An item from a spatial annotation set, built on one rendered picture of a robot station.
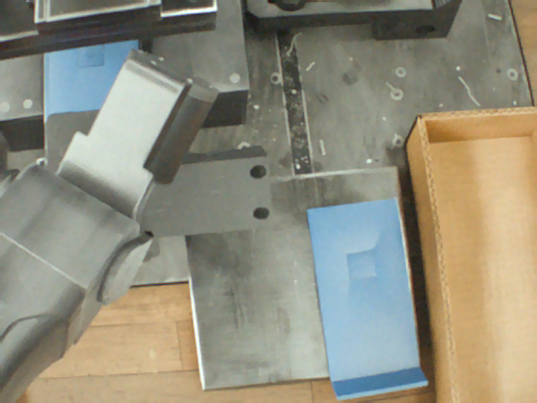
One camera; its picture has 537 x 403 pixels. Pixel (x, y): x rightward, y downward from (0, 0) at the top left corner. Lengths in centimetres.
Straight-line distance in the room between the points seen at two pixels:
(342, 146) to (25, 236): 44
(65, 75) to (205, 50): 11
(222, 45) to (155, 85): 28
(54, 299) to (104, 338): 38
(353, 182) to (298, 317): 11
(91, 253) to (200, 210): 16
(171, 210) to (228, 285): 21
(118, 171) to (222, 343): 30
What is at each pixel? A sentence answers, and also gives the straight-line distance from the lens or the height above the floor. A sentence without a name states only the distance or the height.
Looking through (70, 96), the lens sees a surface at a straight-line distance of 89.
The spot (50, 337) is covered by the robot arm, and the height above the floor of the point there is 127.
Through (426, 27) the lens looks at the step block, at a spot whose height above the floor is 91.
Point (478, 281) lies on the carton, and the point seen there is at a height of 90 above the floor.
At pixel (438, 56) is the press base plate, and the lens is 102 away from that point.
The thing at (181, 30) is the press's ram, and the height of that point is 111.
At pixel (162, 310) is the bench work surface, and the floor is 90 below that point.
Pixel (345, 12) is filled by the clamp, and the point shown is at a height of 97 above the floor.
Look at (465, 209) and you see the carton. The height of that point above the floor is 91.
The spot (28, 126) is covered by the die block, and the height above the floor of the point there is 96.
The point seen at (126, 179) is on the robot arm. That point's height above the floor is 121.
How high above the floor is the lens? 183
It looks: 75 degrees down
